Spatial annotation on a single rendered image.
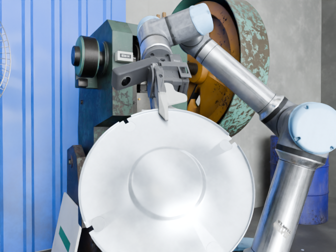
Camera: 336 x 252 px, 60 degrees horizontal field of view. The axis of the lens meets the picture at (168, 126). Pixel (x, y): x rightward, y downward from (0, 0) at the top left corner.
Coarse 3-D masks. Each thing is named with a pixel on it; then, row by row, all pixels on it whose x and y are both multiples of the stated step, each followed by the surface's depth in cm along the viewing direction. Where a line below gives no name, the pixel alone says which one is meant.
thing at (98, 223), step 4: (100, 216) 45; (92, 220) 45; (96, 220) 45; (100, 220) 45; (104, 220) 45; (92, 224) 45; (96, 224) 45; (100, 224) 45; (104, 224) 45; (96, 228) 44; (100, 228) 44
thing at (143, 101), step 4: (140, 92) 143; (144, 92) 144; (140, 96) 139; (144, 96) 140; (140, 100) 139; (144, 100) 140; (148, 100) 141; (140, 104) 139; (144, 104) 140; (148, 104) 141; (140, 108) 139; (144, 108) 140; (148, 108) 141
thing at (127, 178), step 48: (96, 144) 52; (144, 144) 52; (192, 144) 52; (96, 192) 47; (144, 192) 47; (192, 192) 47; (240, 192) 48; (96, 240) 44; (144, 240) 44; (192, 240) 44; (240, 240) 44
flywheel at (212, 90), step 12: (216, 12) 147; (228, 12) 140; (216, 24) 152; (228, 24) 139; (216, 36) 152; (228, 36) 139; (228, 48) 144; (192, 60) 166; (204, 72) 158; (192, 84) 172; (204, 84) 162; (216, 84) 153; (204, 96) 162; (216, 96) 153; (228, 96) 139; (192, 108) 172; (204, 108) 162; (216, 108) 147; (216, 120) 147
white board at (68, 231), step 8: (64, 192) 183; (64, 200) 177; (72, 200) 164; (64, 208) 173; (72, 208) 157; (64, 216) 169; (72, 216) 154; (64, 224) 165; (72, 224) 151; (56, 232) 178; (64, 232) 162; (72, 232) 148; (80, 232) 140; (56, 240) 174; (64, 240) 158; (72, 240) 145; (56, 248) 170; (64, 248) 155; (72, 248) 142
